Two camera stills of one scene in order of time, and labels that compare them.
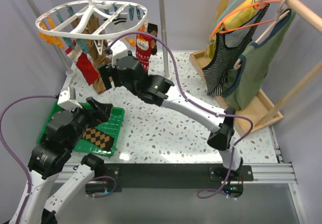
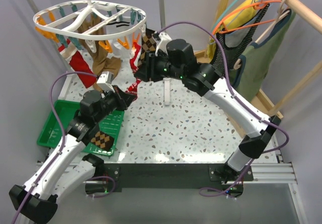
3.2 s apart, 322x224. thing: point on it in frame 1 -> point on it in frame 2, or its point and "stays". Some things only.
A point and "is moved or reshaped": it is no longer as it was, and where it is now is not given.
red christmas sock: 143,50 is moved or reshaped
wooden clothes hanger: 281,14 stays
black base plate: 112,178 stays
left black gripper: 96,118 -> 124,99
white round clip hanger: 91,19 stays
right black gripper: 105,72 -> 149,66
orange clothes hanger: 260,5 stays
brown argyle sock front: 101,139 stays
